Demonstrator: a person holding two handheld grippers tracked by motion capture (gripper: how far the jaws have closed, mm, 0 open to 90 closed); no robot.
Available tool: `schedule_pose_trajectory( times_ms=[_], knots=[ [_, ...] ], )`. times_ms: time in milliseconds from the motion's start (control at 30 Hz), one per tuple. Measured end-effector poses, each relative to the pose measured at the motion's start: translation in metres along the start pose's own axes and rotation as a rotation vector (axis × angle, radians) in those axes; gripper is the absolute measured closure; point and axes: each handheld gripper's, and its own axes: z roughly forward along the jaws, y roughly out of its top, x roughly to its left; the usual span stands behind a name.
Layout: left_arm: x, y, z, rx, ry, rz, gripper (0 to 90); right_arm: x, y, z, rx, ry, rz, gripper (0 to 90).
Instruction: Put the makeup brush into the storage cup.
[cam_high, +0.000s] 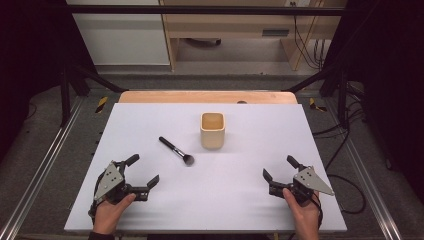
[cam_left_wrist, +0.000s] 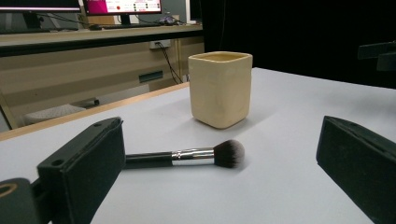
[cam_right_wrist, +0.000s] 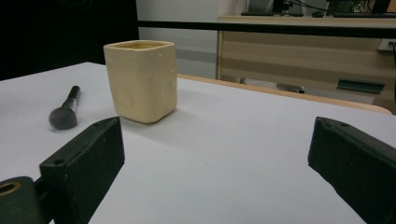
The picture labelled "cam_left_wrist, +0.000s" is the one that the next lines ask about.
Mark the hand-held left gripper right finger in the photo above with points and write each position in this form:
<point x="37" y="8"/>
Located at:
<point x="361" y="158"/>

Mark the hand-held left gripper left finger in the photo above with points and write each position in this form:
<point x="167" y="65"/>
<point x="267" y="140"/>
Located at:
<point x="84" y="168"/>

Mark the black makeup brush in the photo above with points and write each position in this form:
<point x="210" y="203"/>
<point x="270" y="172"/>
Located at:
<point x="193" y="156"/>

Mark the beige square cup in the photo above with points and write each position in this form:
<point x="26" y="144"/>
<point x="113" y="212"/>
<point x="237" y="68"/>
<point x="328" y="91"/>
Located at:
<point x="219" y="90"/>

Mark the white chair seat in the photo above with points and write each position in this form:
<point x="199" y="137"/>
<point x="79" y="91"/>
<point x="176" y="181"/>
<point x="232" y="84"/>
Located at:
<point x="54" y="113"/>

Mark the dark chair base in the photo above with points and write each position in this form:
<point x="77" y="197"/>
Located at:
<point x="88" y="102"/>

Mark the black curtain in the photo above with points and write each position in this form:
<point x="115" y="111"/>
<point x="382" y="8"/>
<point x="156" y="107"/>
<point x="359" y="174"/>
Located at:
<point x="295" y="34"/>

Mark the wooden desk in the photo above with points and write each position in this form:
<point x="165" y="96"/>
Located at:
<point x="77" y="65"/>

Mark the black computer mouse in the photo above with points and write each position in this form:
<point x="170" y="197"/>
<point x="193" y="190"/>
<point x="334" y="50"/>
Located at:
<point x="95" y="27"/>

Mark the black keyboard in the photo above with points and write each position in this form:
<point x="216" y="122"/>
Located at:
<point x="134" y="26"/>

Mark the monitor with pink screen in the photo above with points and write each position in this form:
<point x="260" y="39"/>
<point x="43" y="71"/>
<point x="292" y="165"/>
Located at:
<point x="123" y="6"/>

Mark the dark monitor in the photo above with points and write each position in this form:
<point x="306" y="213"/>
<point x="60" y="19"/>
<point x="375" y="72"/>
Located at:
<point x="34" y="7"/>

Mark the white wall outlet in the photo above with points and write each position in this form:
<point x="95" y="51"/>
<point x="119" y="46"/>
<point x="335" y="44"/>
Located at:
<point x="160" y="44"/>

